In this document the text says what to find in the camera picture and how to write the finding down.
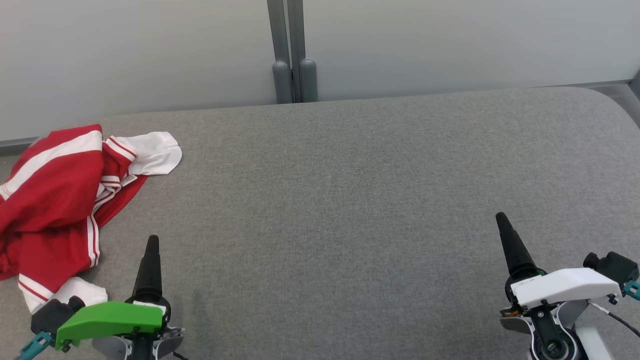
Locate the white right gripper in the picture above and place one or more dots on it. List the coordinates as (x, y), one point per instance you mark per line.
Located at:
(565, 285)

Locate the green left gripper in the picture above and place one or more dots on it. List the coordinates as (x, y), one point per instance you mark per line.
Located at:
(110, 317)

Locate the red jersey with white sleeves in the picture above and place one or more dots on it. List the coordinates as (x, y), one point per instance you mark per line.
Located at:
(50, 255)

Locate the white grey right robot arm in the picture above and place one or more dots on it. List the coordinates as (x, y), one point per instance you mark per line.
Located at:
(552, 345)

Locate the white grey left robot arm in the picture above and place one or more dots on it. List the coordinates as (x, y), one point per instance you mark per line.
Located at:
(170, 342)

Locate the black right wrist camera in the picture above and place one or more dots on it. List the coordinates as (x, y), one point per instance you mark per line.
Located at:
(617, 267)

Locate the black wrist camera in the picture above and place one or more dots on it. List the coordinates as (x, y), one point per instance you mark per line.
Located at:
(50, 312)
(617, 267)

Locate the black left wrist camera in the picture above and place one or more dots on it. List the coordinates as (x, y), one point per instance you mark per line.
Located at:
(50, 312)

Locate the grey partition base rail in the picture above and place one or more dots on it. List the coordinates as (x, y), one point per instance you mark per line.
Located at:
(17, 144)
(605, 86)

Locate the grey partition post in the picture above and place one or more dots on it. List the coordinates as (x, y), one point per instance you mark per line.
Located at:
(308, 80)
(282, 85)

